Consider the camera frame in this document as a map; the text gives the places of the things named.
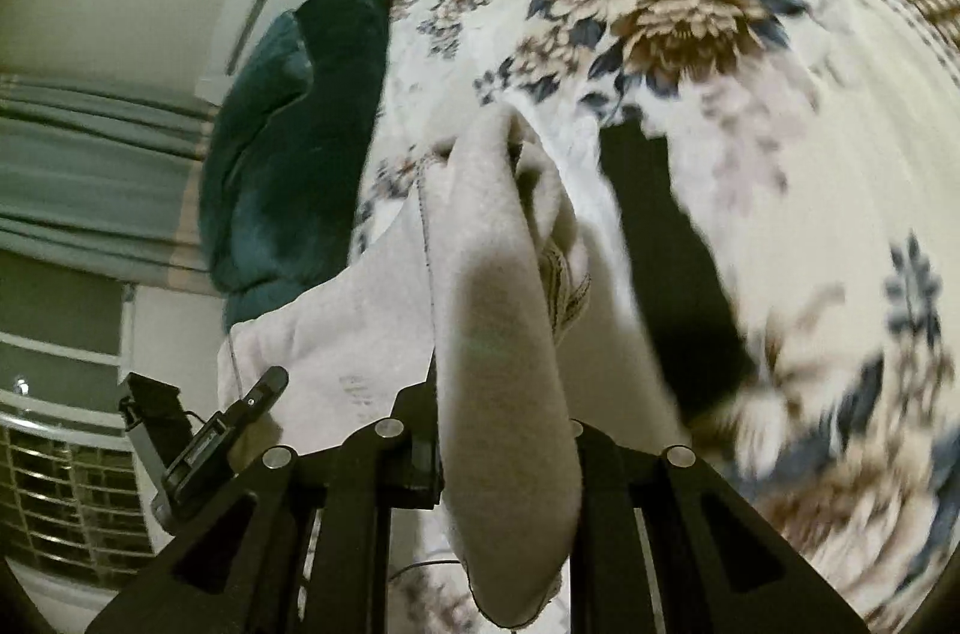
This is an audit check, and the beige garment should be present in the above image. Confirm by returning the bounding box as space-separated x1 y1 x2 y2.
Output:
216 100 692 631

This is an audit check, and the white lattice basket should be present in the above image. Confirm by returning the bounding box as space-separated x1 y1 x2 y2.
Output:
2 391 153 590

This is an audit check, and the black garment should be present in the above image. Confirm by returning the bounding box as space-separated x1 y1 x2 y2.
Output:
599 120 750 423

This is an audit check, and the dark green plush blanket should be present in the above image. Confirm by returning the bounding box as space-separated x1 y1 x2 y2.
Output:
199 0 391 327

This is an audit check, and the green striped curtain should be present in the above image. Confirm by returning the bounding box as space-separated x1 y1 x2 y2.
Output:
2 73 217 294

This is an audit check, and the floral bed blanket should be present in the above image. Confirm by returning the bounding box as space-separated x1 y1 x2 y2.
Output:
352 0 958 632

